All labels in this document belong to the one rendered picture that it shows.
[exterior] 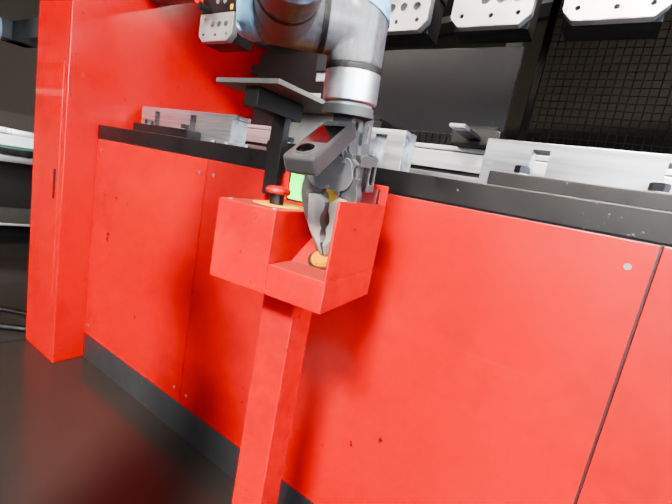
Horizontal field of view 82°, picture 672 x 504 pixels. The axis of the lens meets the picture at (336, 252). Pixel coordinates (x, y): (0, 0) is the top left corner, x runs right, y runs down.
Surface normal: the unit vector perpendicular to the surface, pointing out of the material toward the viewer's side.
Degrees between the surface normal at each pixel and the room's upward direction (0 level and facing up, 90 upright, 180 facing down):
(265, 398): 90
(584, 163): 90
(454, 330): 90
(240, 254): 90
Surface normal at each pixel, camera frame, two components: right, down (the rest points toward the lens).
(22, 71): 0.66, 0.26
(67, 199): 0.82, 0.25
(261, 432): -0.47, 0.07
